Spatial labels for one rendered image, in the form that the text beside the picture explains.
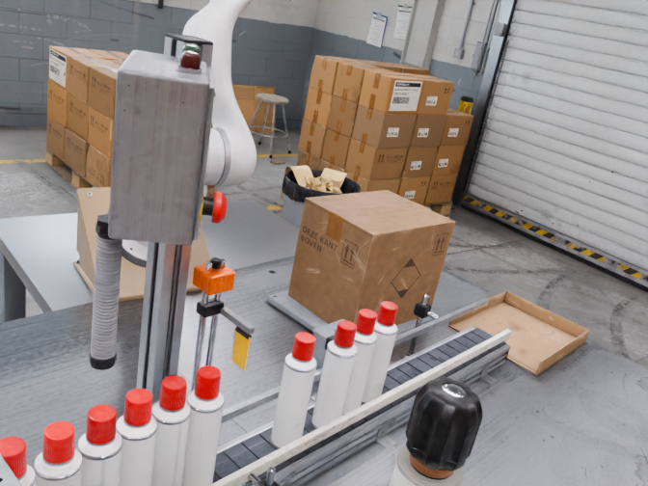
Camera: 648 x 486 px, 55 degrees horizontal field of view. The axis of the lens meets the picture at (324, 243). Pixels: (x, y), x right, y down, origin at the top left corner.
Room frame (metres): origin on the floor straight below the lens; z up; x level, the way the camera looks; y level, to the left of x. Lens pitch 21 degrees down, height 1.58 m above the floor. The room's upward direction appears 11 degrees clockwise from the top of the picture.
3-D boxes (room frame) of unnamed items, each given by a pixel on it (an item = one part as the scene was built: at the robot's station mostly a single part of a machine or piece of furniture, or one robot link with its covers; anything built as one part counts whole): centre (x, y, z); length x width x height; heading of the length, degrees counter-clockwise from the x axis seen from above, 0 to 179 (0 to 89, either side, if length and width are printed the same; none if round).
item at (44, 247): (1.58, 0.31, 0.81); 0.90 x 0.90 x 0.04; 44
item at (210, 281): (0.78, 0.12, 1.05); 0.10 x 0.04 x 0.33; 50
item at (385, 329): (1.02, -0.14, 0.98); 0.05 x 0.05 x 0.20
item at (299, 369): (0.85, 0.00, 0.98); 0.05 x 0.05 x 0.20
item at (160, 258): (0.82, 0.22, 1.16); 0.04 x 0.04 x 0.67; 50
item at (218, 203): (0.70, 0.14, 1.33); 0.04 x 0.03 x 0.04; 15
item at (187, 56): (0.70, 0.18, 1.49); 0.03 x 0.03 x 0.02
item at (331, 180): (3.47, 0.07, 0.50); 0.42 x 0.41 x 0.28; 134
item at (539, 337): (1.52, -0.56, 0.85); 0.30 x 0.26 x 0.04; 140
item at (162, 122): (0.73, 0.21, 1.38); 0.17 x 0.10 x 0.19; 15
